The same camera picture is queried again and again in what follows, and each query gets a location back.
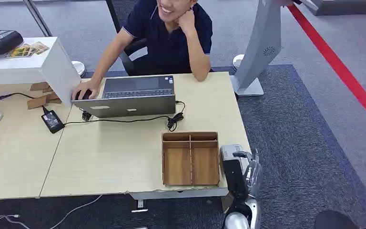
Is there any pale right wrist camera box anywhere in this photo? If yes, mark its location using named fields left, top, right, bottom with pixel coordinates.
left=220, top=144, right=250, bottom=199

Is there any white desk riser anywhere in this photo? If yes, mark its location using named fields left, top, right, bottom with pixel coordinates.
left=0, top=37, right=81, bottom=107

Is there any grey platform base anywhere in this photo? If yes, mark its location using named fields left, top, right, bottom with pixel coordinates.
left=300, top=0, right=366, bottom=17

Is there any person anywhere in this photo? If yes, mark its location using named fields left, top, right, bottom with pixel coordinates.
left=71, top=0, right=214, bottom=101

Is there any black computer mouse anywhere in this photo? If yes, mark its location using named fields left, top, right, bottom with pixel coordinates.
left=75, top=89, right=93, bottom=101

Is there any white desk bracket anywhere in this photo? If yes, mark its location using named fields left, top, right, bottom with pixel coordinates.
left=131, top=199, right=150, bottom=214

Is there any black power adapter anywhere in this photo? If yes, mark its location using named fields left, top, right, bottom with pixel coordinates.
left=41, top=109, right=66, bottom=135

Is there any person's right hand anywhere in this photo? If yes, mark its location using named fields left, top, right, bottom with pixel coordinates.
left=71, top=79, right=102, bottom=101

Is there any black laptop power cable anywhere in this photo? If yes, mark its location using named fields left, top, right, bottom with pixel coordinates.
left=64, top=100, right=186, bottom=133

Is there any printed card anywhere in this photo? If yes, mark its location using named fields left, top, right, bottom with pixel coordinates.
left=6, top=44, right=33, bottom=59
left=28, top=41, right=51, bottom=55

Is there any black device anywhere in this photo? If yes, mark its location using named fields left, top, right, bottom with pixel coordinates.
left=0, top=30, right=24, bottom=56

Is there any wooden divided card box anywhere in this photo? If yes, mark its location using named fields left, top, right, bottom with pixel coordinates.
left=161, top=131, right=221, bottom=187

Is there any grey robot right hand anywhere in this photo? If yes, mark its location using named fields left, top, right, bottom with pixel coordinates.
left=232, top=149, right=264, bottom=200

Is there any black mains cable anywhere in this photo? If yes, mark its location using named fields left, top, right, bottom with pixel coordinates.
left=0, top=92, right=50, bottom=115

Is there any dark blue carpet mat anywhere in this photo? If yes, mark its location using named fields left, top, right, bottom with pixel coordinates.
left=0, top=64, right=366, bottom=229

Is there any grey kiosk stand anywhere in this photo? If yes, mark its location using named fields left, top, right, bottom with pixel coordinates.
left=230, top=0, right=295, bottom=97

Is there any grey laptop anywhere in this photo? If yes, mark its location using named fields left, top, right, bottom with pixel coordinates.
left=71, top=75, right=177, bottom=119

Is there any person's left hand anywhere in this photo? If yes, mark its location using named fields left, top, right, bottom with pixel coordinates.
left=175, top=8, right=197, bottom=32

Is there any white round base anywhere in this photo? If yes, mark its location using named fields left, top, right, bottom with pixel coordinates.
left=232, top=54, right=245, bottom=71
left=71, top=61, right=86, bottom=78

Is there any brown cardboard piece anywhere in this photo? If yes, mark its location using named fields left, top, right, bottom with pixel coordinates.
left=30, top=82, right=51, bottom=92
left=45, top=91, right=62, bottom=104
left=27, top=94, right=50, bottom=111

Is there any thin white cable with plug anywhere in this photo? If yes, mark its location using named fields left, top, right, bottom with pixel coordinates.
left=0, top=214, right=31, bottom=229

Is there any white floor cable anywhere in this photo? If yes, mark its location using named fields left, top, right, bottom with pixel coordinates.
left=48, top=194, right=103, bottom=229

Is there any black office chair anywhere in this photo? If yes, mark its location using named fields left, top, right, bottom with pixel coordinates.
left=105, top=0, right=150, bottom=77

